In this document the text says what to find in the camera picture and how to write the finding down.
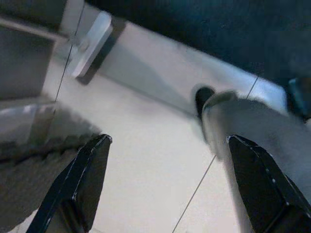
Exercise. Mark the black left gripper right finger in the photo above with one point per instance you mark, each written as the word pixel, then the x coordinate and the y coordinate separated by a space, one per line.
pixel 267 194

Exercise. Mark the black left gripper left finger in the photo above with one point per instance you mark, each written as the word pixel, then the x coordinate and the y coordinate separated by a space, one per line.
pixel 77 189

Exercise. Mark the white broom grey bristles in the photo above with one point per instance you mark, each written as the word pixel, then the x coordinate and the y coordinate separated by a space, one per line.
pixel 92 46

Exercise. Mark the dark grey foam puzzle mat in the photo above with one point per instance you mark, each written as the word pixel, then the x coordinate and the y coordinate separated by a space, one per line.
pixel 24 182

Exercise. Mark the robot left leg grey cloth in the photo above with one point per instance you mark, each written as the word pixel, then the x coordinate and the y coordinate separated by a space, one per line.
pixel 255 121

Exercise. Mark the dark grey cabinet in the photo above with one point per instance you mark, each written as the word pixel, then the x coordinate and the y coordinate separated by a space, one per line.
pixel 22 60

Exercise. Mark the large black carpet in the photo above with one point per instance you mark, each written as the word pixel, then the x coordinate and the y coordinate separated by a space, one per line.
pixel 218 29

